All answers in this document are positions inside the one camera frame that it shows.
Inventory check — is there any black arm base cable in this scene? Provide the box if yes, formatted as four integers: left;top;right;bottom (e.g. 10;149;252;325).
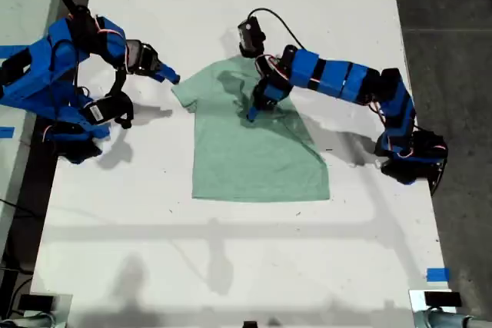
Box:
429;157;450;197

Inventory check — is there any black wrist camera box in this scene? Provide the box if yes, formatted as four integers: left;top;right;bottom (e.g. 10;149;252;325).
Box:
80;91;135;128
237;15;267;59

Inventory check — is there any grey tube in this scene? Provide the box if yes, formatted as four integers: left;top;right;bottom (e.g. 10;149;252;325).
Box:
414;310;492;328
0;312;57;328

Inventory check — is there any black camera stalk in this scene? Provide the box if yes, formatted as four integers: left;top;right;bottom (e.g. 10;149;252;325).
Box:
253;53;272;85
105;68;128;98

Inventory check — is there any blue tape patch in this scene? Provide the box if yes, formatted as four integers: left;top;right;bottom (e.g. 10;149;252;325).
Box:
426;267;450;283

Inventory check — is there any pale green T-shirt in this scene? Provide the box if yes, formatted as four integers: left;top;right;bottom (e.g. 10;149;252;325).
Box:
171;55;331;203

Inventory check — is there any long blue tape strip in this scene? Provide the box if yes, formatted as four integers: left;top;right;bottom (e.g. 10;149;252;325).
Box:
0;45;30;58

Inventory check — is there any small black box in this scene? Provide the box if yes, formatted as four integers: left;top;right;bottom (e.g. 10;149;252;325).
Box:
424;291;462;308
18;293;55;312

